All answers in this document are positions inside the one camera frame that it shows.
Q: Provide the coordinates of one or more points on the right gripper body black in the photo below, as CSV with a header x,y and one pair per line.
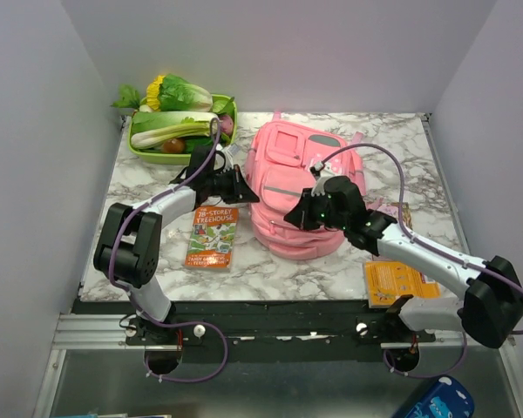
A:
x,y
317,212

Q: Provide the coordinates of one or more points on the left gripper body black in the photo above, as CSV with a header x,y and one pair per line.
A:
x,y
222,185

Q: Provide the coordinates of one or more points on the pink student backpack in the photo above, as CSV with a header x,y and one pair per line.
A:
x,y
277,170

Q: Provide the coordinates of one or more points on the illustrated picture book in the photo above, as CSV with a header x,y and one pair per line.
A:
x,y
395,208

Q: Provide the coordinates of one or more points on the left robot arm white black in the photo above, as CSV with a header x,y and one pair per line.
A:
x,y
128,246

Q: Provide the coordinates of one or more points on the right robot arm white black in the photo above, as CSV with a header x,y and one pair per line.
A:
x,y
488,302

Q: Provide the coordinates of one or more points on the orange treehouse book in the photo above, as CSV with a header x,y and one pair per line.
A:
x,y
211,241

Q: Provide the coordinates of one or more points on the purple toy vegetable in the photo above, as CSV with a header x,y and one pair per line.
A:
x,y
227,124

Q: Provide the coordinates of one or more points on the brown toy mushroom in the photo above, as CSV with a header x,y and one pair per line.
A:
x,y
174,146

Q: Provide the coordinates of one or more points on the green plastic tray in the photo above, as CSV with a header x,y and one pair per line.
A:
x,y
222,105

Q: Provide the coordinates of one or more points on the orange yellow booklet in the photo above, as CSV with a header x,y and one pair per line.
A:
x,y
387,281

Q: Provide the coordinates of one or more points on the upper toy cabbage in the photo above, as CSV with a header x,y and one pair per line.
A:
x,y
177,94

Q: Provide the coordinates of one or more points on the yellow artificial flower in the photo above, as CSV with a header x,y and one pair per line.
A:
x,y
153,91

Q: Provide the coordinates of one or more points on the green artificial leaf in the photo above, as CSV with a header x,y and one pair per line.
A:
x,y
128,98

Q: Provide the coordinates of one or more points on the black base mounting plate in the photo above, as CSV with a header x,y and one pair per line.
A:
x,y
209,332

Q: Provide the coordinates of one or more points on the blue pencil case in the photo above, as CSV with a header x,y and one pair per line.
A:
x,y
441,397

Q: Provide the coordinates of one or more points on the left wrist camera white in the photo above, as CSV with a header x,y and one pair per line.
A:
x,y
225,156

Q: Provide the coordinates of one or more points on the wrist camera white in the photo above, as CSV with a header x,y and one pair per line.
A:
x,y
225,156
322,172

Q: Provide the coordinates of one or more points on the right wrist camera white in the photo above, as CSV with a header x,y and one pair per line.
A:
x,y
322,172

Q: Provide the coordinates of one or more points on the aluminium rail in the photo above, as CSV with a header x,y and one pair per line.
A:
x,y
91,331

